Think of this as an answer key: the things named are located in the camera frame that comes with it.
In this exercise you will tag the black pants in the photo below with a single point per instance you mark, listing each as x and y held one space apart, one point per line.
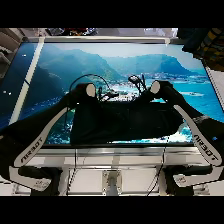
123 121

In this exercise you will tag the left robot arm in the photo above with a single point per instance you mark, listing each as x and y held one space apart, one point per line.
36 131

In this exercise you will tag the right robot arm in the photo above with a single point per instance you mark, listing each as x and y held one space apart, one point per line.
196 130

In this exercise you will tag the dark garment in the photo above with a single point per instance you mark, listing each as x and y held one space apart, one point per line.
191 41

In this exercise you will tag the yellow black checked garment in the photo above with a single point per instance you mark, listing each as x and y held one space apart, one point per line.
213 50

